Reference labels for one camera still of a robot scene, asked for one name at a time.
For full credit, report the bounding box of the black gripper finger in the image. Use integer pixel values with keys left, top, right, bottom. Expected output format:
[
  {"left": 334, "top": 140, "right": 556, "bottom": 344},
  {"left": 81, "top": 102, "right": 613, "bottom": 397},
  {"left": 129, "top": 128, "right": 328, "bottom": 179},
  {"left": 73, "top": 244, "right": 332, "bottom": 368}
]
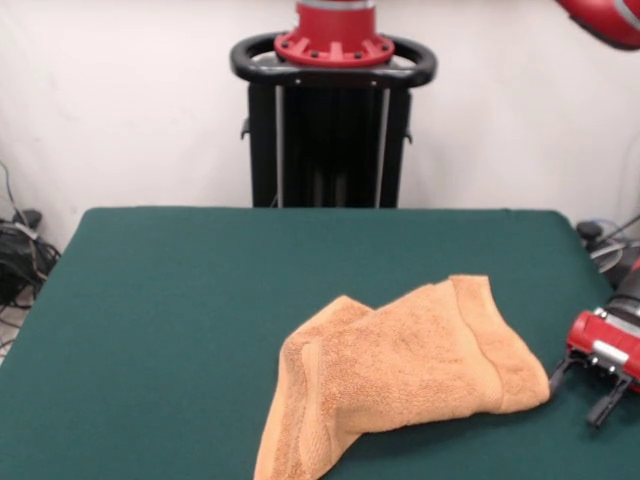
[
  {"left": 548, "top": 353, "right": 577, "bottom": 396},
  {"left": 585, "top": 375, "right": 632, "bottom": 429}
]

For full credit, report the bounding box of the dark green table cloth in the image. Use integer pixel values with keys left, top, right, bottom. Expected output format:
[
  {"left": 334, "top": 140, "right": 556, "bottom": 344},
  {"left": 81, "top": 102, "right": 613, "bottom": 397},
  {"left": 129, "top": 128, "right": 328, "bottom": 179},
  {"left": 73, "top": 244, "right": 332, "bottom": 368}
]
[{"left": 0, "top": 207, "right": 640, "bottom": 480}]

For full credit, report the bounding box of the black cable bundle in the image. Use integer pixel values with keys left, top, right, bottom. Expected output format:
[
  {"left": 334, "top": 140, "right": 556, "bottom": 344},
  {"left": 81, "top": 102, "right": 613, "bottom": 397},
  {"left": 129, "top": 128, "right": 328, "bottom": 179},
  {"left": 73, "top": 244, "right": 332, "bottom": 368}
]
[{"left": 0, "top": 159, "right": 64, "bottom": 311}]

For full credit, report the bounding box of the tan terry towel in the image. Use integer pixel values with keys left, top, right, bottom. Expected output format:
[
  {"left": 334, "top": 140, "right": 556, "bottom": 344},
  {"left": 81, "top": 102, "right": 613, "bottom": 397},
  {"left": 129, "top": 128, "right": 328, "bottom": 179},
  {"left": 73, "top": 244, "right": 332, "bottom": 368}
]
[{"left": 253, "top": 273, "right": 552, "bottom": 480}]

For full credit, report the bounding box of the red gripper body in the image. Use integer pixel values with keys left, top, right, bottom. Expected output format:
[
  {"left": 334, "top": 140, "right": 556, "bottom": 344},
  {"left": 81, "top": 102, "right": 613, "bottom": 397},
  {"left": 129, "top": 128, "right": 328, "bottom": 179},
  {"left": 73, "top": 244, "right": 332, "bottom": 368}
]
[{"left": 565, "top": 308, "right": 640, "bottom": 396}]

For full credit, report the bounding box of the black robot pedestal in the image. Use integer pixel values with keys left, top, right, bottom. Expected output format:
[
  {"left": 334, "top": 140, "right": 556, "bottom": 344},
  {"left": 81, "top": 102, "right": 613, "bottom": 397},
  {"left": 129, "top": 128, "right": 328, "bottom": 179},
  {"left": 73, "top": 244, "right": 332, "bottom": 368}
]
[{"left": 229, "top": 32, "right": 439, "bottom": 209}]

